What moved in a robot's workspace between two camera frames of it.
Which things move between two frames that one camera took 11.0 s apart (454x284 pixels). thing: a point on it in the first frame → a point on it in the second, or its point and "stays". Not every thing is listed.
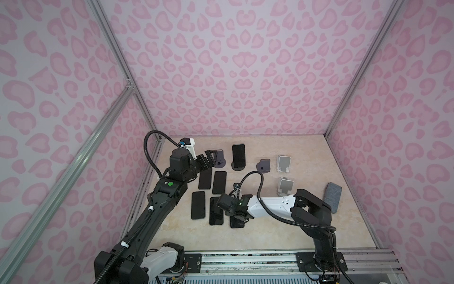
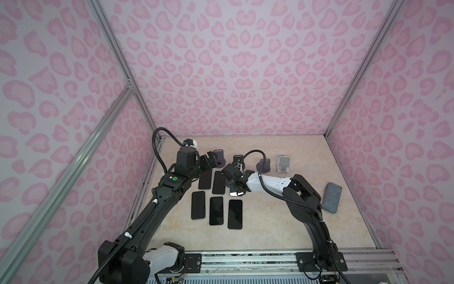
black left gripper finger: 211,155 stays
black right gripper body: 230,213 → 231,183
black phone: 239,155 → 237,193
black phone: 219,182 stays
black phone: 216,213 stays
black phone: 205,179 stays
